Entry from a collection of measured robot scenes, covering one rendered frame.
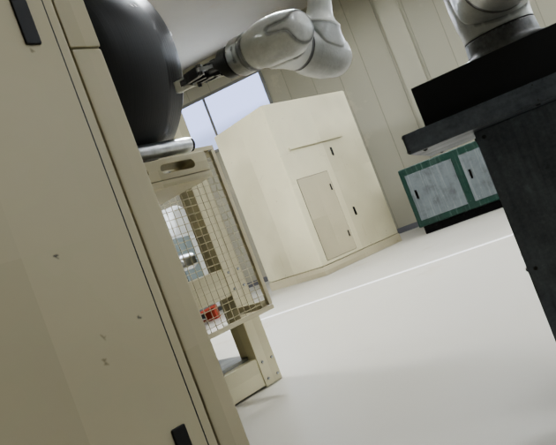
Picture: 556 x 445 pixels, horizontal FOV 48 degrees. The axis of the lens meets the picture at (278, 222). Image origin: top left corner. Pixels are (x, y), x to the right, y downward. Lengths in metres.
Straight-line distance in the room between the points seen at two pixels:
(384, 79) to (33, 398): 8.87
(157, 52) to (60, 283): 1.05
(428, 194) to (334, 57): 5.90
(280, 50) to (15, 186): 0.72
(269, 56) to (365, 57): 8.17
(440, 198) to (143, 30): 5.87
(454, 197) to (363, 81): 2.89
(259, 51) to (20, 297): 0.81
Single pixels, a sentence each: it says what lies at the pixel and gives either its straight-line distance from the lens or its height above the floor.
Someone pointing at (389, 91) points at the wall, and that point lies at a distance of 9.41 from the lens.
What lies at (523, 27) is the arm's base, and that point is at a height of 0.78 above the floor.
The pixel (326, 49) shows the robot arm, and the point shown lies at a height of 0.91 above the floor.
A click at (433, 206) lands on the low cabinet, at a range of 7.34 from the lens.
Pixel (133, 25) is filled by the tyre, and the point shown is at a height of 1.21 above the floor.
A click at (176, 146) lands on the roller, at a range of 1.80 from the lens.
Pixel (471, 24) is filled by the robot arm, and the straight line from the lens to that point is 1.45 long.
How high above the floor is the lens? 0.55
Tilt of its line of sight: 2 degrees up
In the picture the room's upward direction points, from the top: 21 degrees counter-clockwise
